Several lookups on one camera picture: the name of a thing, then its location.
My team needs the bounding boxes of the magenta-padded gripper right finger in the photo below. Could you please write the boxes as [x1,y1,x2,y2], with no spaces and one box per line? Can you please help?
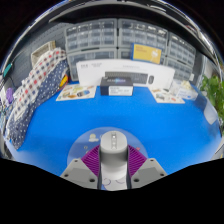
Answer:
[127,145,168,189]

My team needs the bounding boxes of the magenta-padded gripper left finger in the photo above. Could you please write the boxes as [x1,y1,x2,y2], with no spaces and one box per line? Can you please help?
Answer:
[59,145,101,189]

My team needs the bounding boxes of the white computer mouse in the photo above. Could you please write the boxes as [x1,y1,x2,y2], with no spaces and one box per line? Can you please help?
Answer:
[98,131,130,192]

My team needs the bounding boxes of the colourful sticker sheet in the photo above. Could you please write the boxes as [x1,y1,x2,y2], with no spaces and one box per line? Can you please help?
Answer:
[148,87,186,105]
[55,83,98,102]

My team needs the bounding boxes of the small black box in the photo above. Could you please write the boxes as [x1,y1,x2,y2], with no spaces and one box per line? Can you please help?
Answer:
[99,76,134,97]

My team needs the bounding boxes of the checkered polka-dot cloth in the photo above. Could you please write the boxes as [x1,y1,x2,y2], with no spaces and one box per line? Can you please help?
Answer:
[4,47,70,150]

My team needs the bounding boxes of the long white keyboard box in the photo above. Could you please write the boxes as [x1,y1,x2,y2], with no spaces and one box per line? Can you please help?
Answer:
[75,59,176,90]

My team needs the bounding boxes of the green plant in white pot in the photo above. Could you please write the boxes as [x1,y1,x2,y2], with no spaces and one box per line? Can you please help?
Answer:
[199,74,224,134]

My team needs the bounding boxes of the yellow card box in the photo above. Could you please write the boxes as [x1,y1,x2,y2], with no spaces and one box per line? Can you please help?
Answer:
[131,43,163,65]

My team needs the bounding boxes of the white mesh basket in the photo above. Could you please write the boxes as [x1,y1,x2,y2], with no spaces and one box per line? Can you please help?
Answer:
[30,40,57,67]

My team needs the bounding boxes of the dark metal shelf unit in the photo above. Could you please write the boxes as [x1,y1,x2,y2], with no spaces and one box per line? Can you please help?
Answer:
[33,0,214,38]

